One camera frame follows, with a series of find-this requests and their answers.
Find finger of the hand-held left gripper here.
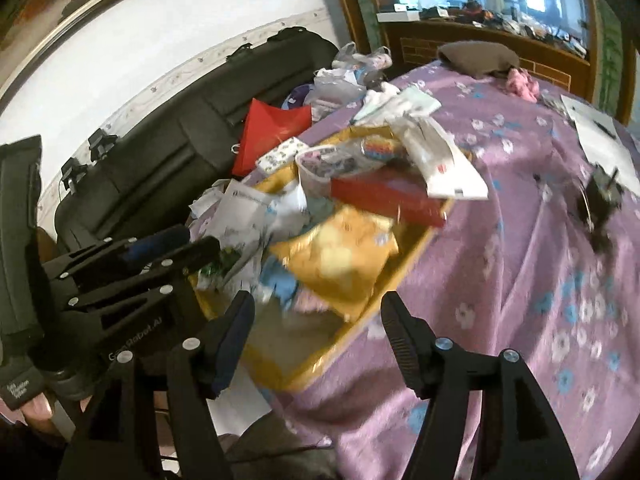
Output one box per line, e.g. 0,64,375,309
67,236,222,312
42,224,192,282

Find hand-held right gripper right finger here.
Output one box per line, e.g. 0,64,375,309
380,290,581,480

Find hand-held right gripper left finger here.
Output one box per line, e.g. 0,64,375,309
57,290,257,480

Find white pouch blue print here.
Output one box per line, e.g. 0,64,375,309
219,182,274,257

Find yellow-rimmed white box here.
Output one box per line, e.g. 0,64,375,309
192,125,474,394

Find blue towel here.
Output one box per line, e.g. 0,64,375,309
257,257,304,307

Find yellow cloths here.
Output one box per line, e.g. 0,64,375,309
269,207,401,324

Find dark red packet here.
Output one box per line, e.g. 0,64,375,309
329,167,449,229

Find long white pouch red print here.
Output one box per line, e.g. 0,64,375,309
402,118,490,202

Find person's left hand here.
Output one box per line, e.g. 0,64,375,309
18,394,55,429

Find green printed packet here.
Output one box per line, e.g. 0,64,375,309
197,247,244,291

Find crumpled white paper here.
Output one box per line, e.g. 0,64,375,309
189,182,231,227

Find large black bag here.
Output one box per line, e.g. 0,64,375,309
52,27,341,257

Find black clip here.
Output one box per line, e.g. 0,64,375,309
88,129,120,160
59,157,89,194

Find grey clothing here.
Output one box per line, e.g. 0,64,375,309
210,407,347,480

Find black wrist brace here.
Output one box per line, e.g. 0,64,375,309
0,135,51,414

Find purple floral blanket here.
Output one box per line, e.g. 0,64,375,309
185,57,640,480

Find small patterned box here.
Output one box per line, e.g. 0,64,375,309
255,138,311,174

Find red bag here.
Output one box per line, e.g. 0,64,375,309
230,98,314,179

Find colourful bead bag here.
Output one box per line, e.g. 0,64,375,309
349,137,407,166

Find purple cloth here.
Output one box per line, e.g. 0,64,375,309
282,84,314,111

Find white plastic bag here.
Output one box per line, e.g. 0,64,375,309
302,67,369,116

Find white flat packet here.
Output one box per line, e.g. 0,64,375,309
352,85,442,126

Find white crumpled cloth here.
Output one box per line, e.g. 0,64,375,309
367,82,401,106

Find framed painting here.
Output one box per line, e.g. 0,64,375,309
0,0,141,102

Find pink cloth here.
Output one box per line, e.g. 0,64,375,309
504,67,541,104

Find brown cloth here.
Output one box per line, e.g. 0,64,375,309
437,39,521,80

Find wooden cabinet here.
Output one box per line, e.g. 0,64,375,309
324,0,637,127

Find white paper sheet with pen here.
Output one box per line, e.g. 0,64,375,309
559,93,619,126

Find white flat box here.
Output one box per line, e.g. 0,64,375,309
375,3,420,24

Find pile of assorted small items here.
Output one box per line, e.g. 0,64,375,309
419,0,589,59

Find bamboo painted panel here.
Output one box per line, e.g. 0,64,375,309
594,0,627,117

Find black motor with wire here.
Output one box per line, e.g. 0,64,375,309
574,164,627,257

